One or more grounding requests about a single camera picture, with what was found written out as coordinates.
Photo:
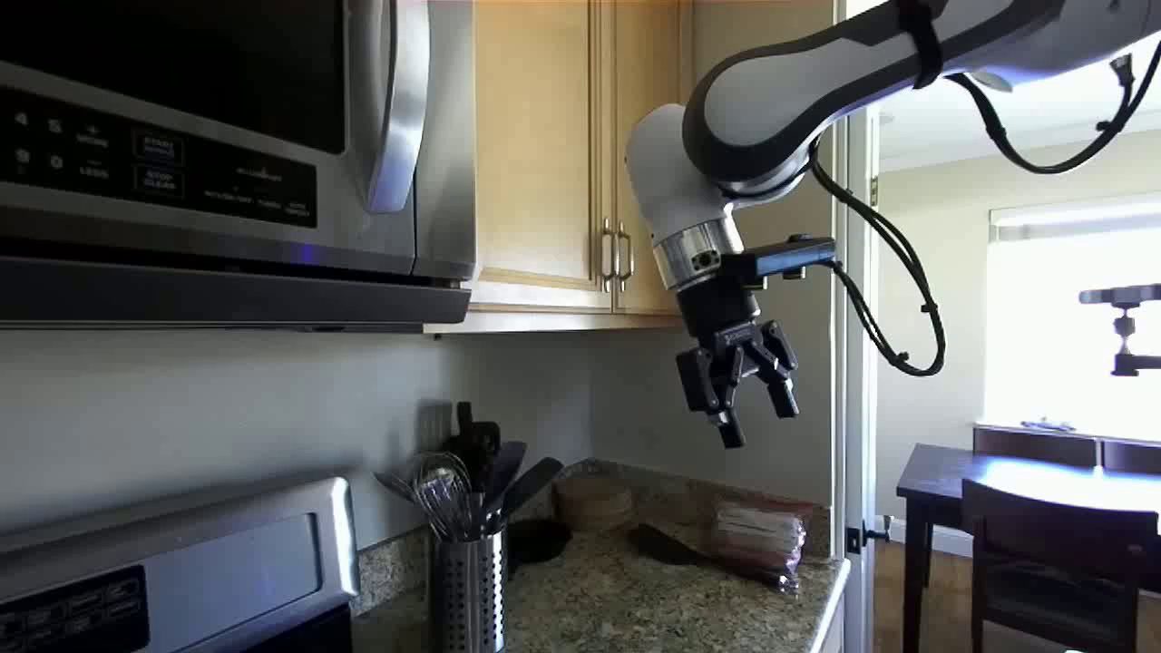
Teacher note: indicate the stainless steel stove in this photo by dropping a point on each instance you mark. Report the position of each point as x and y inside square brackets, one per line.
[184, 566]

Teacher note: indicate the light wooden cabinet door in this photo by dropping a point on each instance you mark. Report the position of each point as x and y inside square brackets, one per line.
[529, 148]
[648, 58]

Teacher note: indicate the white door frame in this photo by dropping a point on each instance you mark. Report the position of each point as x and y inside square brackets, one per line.
[854, 421]

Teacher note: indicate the dark wooden dining chair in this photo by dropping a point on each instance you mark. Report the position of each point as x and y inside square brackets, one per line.
[1054, 582]
[1028, 449]
[1128, 460]

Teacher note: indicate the bright window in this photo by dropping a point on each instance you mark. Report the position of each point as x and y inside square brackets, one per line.
[1054, 327]

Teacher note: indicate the wooden wall cabinet body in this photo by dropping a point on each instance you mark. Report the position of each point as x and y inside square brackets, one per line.
[546, 321]

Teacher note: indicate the dark wooden dining table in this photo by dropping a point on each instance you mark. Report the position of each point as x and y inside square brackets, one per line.
[956, 474]

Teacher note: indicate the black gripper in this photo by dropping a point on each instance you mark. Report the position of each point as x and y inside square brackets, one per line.
[723, 309]

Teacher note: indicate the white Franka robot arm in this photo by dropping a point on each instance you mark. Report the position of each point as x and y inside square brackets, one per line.
[775, 103]

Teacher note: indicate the stainless steel microwave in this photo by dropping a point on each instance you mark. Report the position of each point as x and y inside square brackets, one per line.
[184, 95]

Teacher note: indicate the steel utensil holder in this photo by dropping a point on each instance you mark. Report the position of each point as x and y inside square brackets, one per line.
[469, 594]

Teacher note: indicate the black kitchen utensils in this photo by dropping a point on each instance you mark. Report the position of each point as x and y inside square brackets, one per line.
[436, 491]

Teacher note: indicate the black camera on mount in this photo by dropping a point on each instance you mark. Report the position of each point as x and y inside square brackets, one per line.
[1126, 294]

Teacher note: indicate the black plastic spatula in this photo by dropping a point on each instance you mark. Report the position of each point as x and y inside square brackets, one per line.
[529, 483]

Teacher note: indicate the small black wall bracket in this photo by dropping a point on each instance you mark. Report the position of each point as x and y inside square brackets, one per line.
[862, 540]

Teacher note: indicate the clear plastic container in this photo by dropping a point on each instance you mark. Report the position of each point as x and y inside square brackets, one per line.
[758, 546]

